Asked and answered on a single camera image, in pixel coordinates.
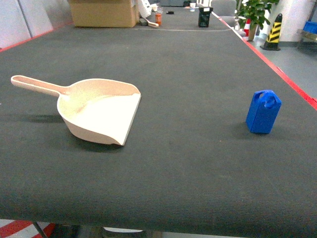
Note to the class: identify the beige plastic dustpan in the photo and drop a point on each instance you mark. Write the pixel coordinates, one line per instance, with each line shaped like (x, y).
(95, 110)

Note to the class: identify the blue plastic part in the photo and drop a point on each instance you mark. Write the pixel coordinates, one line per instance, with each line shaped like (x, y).
(263, 110)

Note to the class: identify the orange can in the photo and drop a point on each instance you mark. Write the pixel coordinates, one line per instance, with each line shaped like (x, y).
(158, 18)

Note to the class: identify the black box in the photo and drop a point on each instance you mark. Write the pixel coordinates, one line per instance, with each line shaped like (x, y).
(204, 16)

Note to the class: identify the white paper cup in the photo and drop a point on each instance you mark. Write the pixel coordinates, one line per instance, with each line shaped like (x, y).
(192, 6)

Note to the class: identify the cardboard box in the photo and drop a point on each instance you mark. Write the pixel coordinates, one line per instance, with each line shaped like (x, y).
(104, 13)

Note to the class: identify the grey office chair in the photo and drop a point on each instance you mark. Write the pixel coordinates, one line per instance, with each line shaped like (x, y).
(225, 9)

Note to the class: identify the yellow black bollard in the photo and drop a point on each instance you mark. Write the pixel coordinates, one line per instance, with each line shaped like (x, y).
(272, 41)

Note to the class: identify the green potted plant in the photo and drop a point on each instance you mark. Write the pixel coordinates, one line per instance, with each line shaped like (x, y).
(254, 10)

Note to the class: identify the wooden brush handle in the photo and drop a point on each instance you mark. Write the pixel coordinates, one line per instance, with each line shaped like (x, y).
(151, 24)

